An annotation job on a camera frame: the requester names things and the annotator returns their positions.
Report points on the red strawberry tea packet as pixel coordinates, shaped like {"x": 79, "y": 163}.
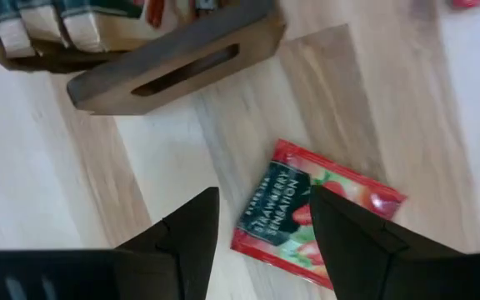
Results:
{"x": 471, "y": 3}
{"x": 273, "y": 208}

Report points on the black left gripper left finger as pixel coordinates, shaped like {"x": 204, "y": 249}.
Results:
{"x": 194, "y": 233}

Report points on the wooden tea organizer box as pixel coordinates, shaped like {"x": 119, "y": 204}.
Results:
{"x": 181, "y": 62}

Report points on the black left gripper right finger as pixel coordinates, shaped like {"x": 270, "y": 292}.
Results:
{"x": 348, "y": 241}

